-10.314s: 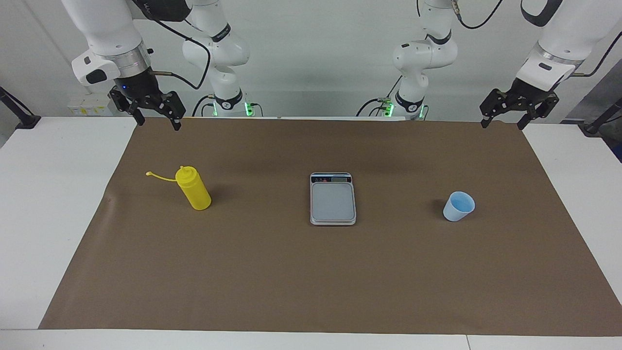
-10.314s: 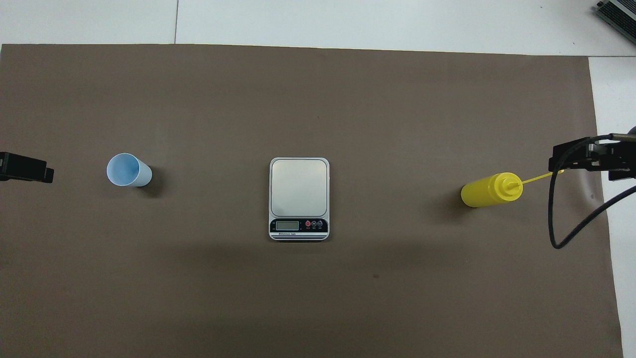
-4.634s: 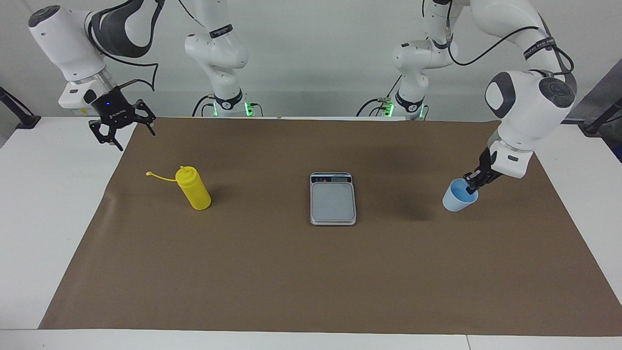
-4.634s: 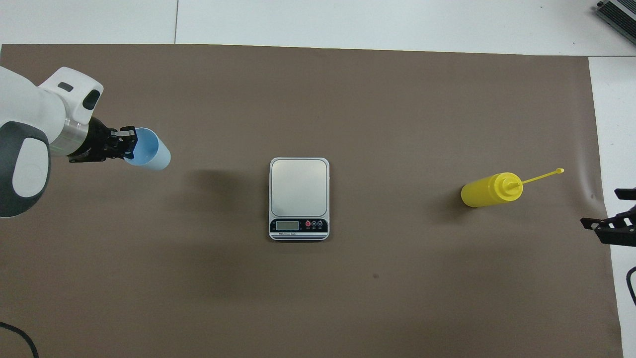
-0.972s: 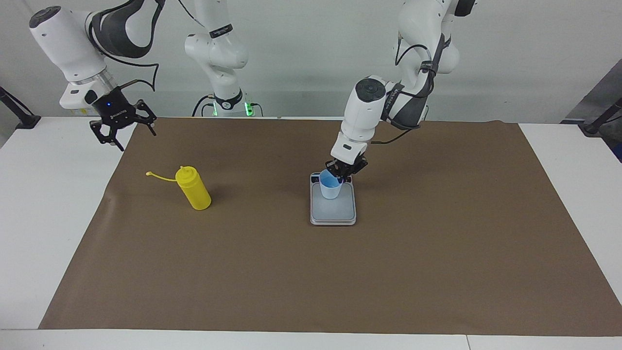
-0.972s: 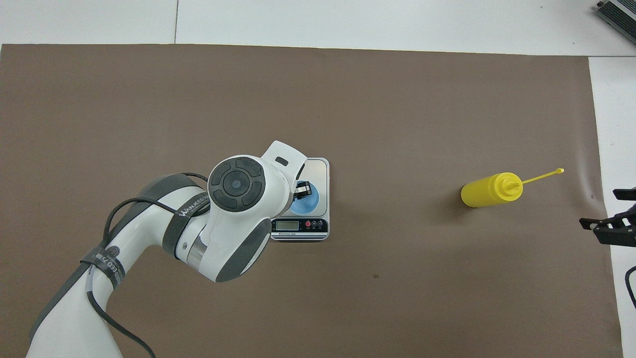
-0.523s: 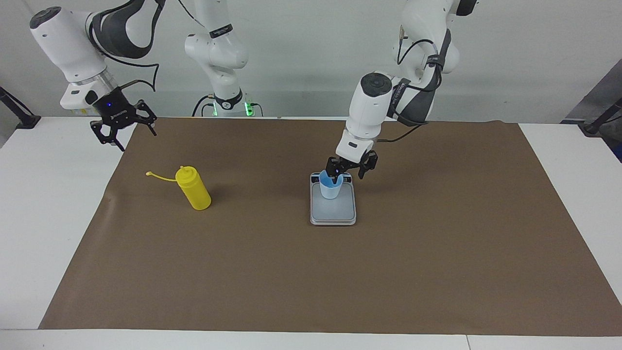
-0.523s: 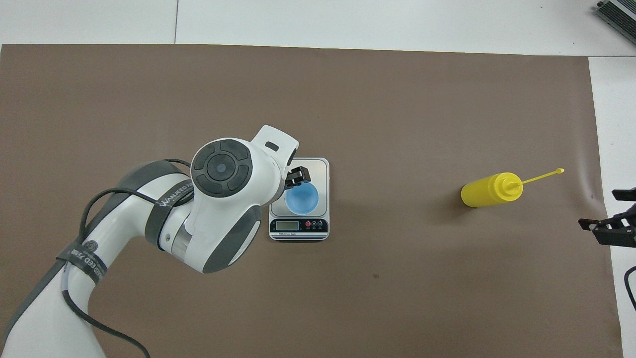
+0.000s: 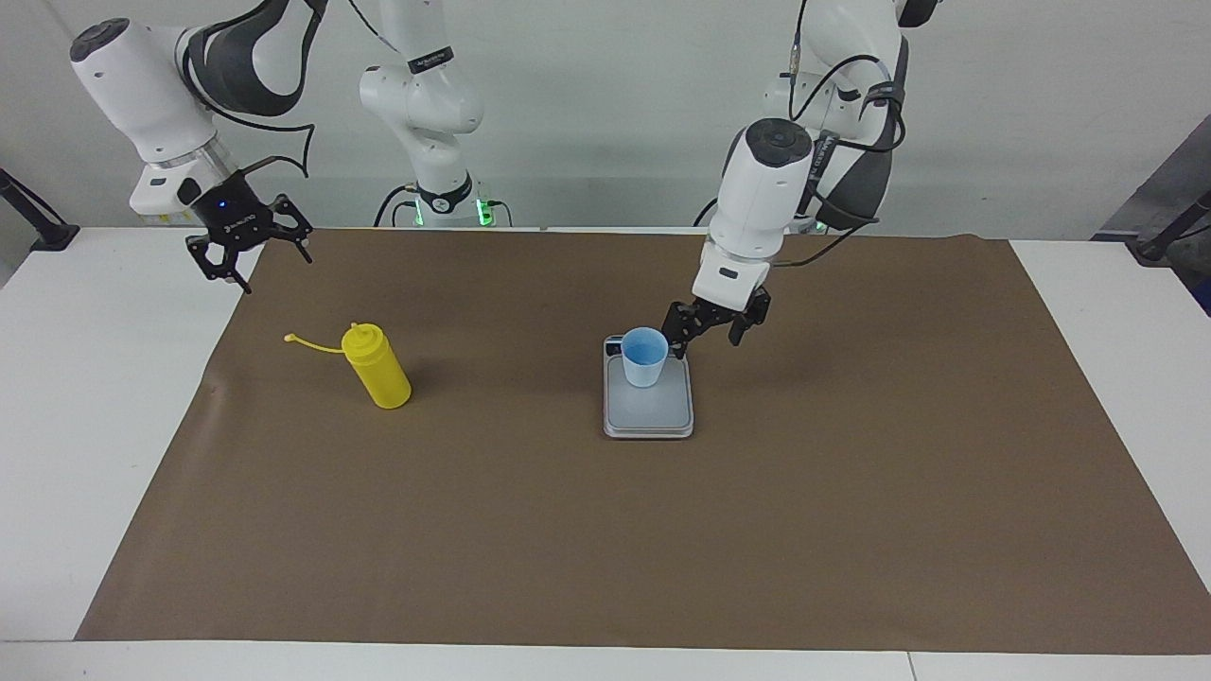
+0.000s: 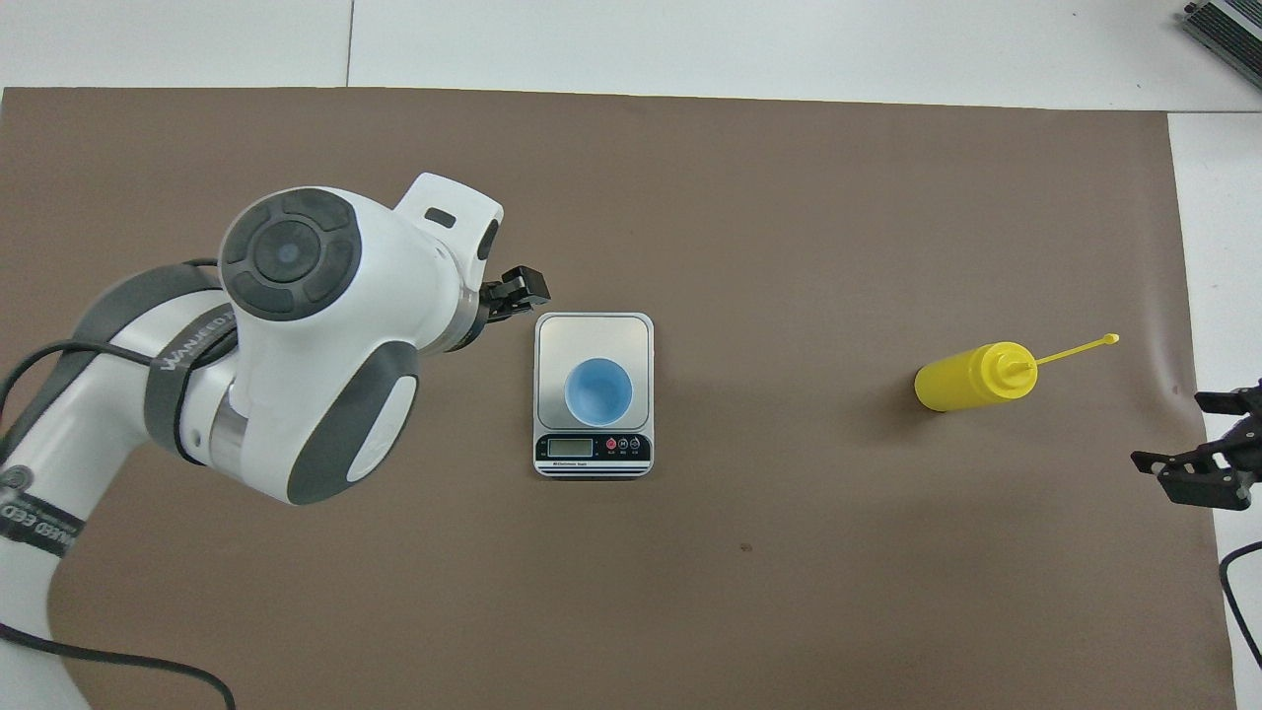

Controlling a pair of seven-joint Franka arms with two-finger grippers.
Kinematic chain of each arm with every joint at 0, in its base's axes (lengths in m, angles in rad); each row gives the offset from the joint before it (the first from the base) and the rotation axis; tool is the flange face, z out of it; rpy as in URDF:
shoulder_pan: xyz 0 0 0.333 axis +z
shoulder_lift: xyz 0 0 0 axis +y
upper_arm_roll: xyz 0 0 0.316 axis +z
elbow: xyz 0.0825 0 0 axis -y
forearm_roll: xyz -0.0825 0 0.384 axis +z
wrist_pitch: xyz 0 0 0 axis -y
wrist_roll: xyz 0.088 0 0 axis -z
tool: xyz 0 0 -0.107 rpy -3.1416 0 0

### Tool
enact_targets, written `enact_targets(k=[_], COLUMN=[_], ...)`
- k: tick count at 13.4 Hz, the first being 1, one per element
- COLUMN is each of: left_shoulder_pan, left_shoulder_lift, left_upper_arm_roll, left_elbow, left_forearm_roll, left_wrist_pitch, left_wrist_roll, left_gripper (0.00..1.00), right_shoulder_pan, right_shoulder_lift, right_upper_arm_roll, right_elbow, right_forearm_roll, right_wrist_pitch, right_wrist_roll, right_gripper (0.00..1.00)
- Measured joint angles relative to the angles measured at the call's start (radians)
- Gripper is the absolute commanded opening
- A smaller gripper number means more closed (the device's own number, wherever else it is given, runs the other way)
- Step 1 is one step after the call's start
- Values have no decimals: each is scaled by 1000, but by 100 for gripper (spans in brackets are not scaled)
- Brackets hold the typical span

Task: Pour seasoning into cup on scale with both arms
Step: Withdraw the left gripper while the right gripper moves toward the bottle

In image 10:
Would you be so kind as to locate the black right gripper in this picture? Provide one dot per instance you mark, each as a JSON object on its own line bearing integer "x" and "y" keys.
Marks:
{"x": 1247, "y": 459}

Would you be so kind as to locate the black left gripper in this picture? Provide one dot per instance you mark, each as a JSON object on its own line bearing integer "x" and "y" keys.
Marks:
{"x": 480, "y": 314}

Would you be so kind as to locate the light blue plastic cup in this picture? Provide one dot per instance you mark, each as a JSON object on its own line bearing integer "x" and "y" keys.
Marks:
{"x": 598, "y": 392}

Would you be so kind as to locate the yellow squeeze bottle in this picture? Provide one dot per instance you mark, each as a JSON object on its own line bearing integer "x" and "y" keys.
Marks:
{"x": 961, "y": 385}

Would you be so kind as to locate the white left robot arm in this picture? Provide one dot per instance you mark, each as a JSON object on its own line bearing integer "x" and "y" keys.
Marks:
{"x": 296, "y": 394}

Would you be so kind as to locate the silver digital kitchen scale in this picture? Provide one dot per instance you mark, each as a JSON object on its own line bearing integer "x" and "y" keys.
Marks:
{"x": 592, "y": 335}

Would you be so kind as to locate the brown table mat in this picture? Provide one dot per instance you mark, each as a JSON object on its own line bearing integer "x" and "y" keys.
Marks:
{"x": 789, "y": 197}

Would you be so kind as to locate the grey ribbed metal device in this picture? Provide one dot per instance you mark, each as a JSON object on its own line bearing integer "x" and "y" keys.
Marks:
{"x": 1232, "y": 30}

